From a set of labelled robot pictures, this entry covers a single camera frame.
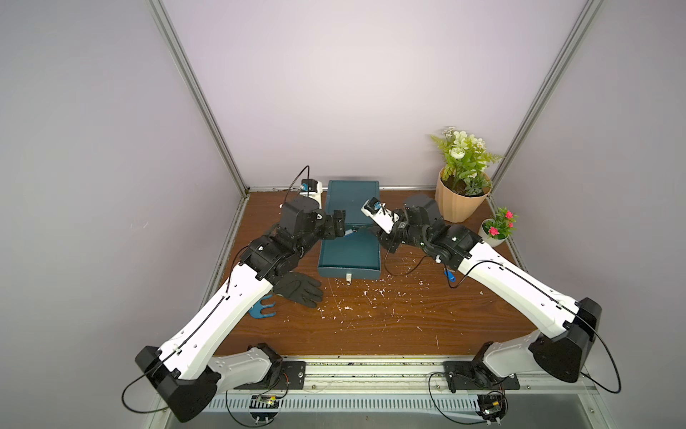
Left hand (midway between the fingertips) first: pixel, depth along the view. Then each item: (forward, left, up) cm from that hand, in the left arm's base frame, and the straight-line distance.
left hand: (335, 210), depth 68 cm
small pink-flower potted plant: (+10, -54, -23) cm, 60 cm away
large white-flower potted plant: (+30, -47, -18) cm, 58 cm away
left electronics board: (-40, +20, -38) cm, 58 cm away
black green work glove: (-7, +14, -34) cm, 37 cm away
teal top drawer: (-1, -5, -21) cm, 22 cm away
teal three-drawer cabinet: (+18, -4, -13) cm, 22 cm away
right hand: (+1, -11, -3) cm, 11 cm away
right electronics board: (-39, -43, -36) cm, 68 cm away
